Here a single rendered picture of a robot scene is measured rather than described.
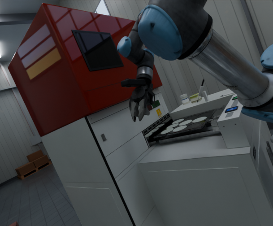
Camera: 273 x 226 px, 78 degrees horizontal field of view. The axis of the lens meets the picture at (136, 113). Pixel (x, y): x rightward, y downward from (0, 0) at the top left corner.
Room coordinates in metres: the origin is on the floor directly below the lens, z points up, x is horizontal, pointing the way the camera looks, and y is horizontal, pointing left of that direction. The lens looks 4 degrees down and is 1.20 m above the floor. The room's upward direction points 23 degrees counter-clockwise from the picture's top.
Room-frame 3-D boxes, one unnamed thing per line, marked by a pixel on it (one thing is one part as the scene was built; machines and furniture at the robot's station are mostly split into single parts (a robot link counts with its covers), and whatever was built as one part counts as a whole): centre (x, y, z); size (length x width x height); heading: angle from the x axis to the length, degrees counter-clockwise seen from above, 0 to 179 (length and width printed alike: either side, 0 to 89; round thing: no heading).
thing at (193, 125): (1.23, -0.30, 0.90); 0.34 x 0.34 x 0.01; 50
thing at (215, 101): (1.46, -0.63, 0.89); 0.62 x 0.35 x 0.14; 50
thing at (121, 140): (1.23, -0.01, 1.02); 0.81 x 0.03 x 0.40; 140
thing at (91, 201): (1.45, 0.25, 0.41); 0.82 x 0.70 x 0.82; 140
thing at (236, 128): (0.94, -0.54, 0.89); 0.55 x 0.09 x 0.14; 140
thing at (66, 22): (1.43, 0.23, 1.52); 0.81 x 0.75 x 0.60; 140
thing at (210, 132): (1.10, -0.27, 0.84); 0.50 x 0.02 x 0.03; 50
